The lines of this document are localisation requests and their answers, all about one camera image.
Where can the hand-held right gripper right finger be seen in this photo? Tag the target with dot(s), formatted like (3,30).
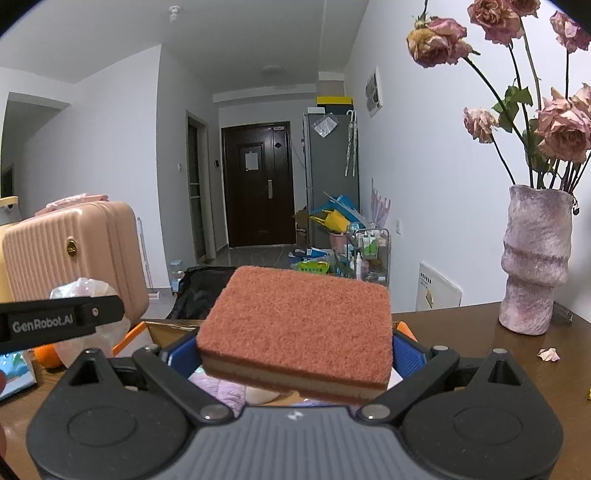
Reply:
(408,357)

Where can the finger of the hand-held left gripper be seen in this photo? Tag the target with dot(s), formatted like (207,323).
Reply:
(104,311)

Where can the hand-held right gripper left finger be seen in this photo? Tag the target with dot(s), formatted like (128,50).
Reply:
(182,357)

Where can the red cardboard box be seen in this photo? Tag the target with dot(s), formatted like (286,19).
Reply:
(152,334)

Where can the lavender plush headband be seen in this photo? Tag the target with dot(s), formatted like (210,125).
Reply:
(219,394)

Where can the white and yellow plush toy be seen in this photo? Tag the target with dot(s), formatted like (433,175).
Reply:
(261,396)

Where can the orange scouring sponge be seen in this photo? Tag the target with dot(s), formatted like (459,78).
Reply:
(295,323)

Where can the orange fruit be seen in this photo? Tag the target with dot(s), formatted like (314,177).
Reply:
(47,357)

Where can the blue tissue pack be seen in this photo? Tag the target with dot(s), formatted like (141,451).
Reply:
(16,376)

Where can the white floor mop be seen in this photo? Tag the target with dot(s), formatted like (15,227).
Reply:
(154,293)

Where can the pink ribbed suitcase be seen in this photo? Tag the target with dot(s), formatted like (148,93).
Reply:
(69,258)

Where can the clear water jug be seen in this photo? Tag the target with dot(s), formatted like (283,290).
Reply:
(177,277)

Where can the rolling storage cart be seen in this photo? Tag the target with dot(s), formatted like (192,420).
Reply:
(371,256)

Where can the pink cloth bag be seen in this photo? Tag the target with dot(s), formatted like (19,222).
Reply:
(69,203)

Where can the green and yellow bag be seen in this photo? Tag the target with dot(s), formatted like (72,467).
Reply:
(314,268)

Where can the pink bucket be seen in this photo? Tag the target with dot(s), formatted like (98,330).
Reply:
(338,241)

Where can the fallen rose petals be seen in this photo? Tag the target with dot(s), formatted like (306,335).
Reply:
(548,354)

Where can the interior side door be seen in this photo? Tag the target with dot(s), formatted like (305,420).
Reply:
(201,194)

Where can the blue and yellow bag pile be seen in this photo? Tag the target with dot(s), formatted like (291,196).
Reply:
(334,219)

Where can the pink textured vase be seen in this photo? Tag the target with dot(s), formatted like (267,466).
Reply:
(535,258)

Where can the brown floor carton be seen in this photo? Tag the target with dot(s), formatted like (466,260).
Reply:
(301,228)

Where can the dark entrance door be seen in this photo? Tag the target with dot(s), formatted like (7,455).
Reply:
(258,207)

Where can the grey refrigerator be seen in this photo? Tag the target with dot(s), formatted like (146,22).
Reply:
(330,166)

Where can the white door notice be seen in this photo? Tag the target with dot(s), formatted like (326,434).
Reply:
(250,160)

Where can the white folded umbrella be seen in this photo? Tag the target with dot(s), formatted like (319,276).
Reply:
(352,143)

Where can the yellow and black box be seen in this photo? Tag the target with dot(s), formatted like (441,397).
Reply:
(334,101)

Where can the dried pink roses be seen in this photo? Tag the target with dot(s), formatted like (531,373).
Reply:
(563,124)

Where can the ceiling smoke detector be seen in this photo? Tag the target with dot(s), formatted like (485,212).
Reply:
(174,13)

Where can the white wall heater panel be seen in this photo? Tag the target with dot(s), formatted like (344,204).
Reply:
(438,288)

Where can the purple wall decoration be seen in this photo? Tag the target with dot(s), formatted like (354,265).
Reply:
(381,205)

